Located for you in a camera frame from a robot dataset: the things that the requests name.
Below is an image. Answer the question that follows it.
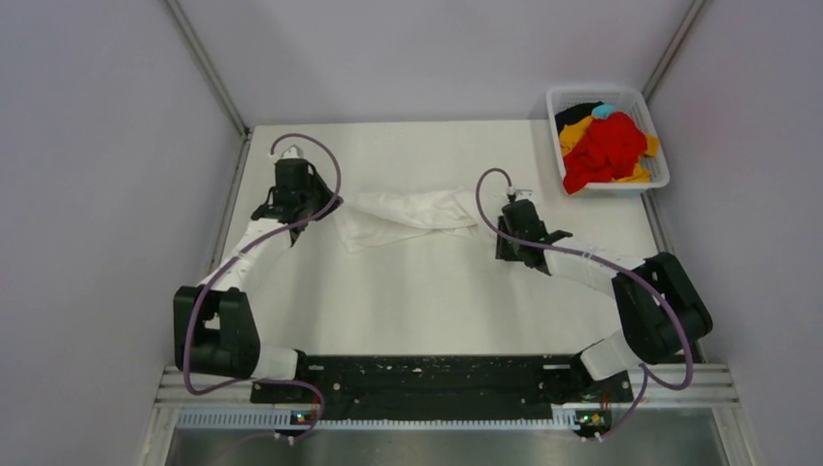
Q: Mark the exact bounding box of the white t shirt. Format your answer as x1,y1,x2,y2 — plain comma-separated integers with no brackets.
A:
333,187,492,252

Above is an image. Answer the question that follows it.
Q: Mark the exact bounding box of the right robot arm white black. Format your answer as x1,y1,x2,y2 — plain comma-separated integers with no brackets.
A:
497,192,713,400

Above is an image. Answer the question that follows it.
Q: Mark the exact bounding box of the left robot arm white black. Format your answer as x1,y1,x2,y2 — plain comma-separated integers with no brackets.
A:
173,146,343,402

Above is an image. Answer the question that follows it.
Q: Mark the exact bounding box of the red t shirt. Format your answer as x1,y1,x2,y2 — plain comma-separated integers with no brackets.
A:
562,111,649,195

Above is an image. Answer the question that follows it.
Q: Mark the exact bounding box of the black t shirt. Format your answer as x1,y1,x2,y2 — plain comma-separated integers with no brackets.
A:
554,101,604,134

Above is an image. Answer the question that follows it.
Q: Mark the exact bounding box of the light blue t shirt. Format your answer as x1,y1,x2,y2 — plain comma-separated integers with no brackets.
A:
591,104,616,119

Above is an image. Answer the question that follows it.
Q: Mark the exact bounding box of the white plastic basket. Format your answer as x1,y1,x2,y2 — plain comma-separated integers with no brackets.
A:
545,83,670,197

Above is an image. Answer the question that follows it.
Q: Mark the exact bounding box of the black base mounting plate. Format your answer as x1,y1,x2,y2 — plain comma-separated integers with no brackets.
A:
250,355,634,421

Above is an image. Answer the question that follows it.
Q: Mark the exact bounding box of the left aluminium frame post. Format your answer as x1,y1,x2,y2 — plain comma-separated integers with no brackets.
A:
160,0,249,139

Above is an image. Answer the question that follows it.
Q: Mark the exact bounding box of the aluminium frame post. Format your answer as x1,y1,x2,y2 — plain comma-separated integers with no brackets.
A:
642,0,712,101
160,0,249,139

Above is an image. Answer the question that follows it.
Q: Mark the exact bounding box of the white slotted cable duct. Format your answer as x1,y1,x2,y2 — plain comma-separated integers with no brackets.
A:
176,408,607,432

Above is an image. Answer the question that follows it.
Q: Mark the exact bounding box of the right aluminium frame post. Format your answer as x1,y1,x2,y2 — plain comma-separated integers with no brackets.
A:
642,0,712,101

